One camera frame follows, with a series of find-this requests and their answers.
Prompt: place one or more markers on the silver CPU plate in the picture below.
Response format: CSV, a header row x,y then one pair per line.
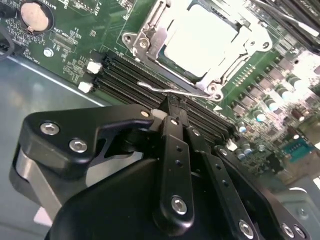
x,y
200,40

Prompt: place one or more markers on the metal socket cover frame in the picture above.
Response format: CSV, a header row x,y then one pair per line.
x,y
152,35

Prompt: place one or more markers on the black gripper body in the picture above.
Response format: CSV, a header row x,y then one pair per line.
x,y
112,205

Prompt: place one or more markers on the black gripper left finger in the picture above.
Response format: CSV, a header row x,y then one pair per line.
x,y
175,175

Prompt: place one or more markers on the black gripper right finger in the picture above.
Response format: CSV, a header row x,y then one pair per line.
x,y
225,180

